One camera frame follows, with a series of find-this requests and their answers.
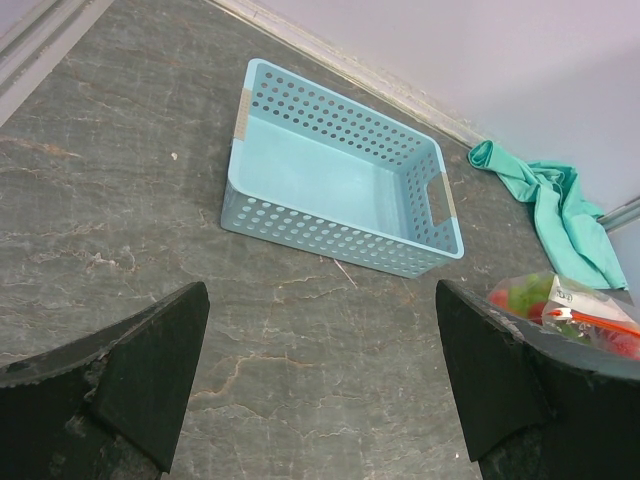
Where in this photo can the red strawberries with leaf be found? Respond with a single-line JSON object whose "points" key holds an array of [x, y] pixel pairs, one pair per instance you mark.
{"points": [[598, 332]]}

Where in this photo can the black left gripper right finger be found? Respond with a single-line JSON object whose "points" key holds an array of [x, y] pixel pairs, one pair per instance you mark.
{"points": [[534, 404]]}

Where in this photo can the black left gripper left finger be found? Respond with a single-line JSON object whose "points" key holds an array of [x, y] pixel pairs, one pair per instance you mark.
{"points": [[109, 405]]}

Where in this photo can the green grapes bunch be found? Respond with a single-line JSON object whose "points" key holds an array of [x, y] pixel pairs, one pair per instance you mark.
{"points": [[526, 291]]}

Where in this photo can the teal cloth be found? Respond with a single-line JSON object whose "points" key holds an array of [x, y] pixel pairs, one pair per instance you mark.
{"points": [[566, 223]]}

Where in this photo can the clear orange zip bag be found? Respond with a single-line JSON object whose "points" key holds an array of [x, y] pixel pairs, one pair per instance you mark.
{"points": [[567, 292]]}

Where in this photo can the aluminium frame rail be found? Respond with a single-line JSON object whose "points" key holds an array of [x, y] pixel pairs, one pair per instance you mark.
{"points": [[621, 216]]}

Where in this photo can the light blue plastic basket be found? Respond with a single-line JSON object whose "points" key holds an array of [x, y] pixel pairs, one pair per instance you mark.
{"points": [[314, 170]]}

